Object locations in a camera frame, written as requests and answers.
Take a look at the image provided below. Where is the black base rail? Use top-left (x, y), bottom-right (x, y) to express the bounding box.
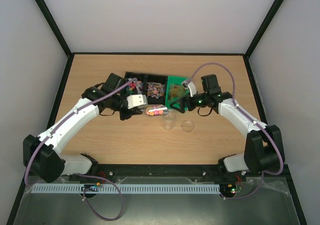
top-left (86, 164), bottom-right (245, 183)

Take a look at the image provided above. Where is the clear jar lid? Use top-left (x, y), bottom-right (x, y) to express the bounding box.
top-left (181, 120), bottom-right (195, 133)

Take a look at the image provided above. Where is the clear plastic jar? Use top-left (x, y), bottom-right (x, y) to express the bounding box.
top-left (162, 109), bottom-right (176, 131)

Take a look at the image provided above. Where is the black bin with lollipop candies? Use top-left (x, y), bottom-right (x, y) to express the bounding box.
top-left (144, 74), bottom-right (168, 105)

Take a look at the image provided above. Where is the green bin with gummies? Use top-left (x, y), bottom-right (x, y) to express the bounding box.
top-left (165, 75), bottom-right (189, 108)

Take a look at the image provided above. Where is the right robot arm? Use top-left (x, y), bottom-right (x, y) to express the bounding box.
top-left (170, 74), bottom-right (285, 181)

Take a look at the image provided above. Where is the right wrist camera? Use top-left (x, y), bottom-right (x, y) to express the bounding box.
top-left (181, 78), bottom-right (197, 97)

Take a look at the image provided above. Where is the metal scoop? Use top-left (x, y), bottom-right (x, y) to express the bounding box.
top-left (141, 104), bottom-right (169, 117)

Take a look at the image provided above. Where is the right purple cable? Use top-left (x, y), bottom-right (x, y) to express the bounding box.
top-left (183, 62), bottom-right (285, 201)

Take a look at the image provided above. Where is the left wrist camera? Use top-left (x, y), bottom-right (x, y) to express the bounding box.
top-left (126, 94), bottom-right (148, 109)

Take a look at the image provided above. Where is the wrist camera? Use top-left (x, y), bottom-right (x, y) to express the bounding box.
top-left (126, 94), bottom-right (148, 109)
top-left (181, 78), bottom-right (197, 97)

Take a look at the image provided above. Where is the grey slotted cable duct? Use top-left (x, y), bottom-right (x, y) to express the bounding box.
top-left (31, 183), bottom-right (220, 195)

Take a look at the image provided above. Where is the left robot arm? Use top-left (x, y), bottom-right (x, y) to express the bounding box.
top-left (22, 73), bottom-right (148, 186)

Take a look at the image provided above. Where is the black bin with star candies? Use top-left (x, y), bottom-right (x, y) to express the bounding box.
top-left (123, 71), bottom-right (147, 96)

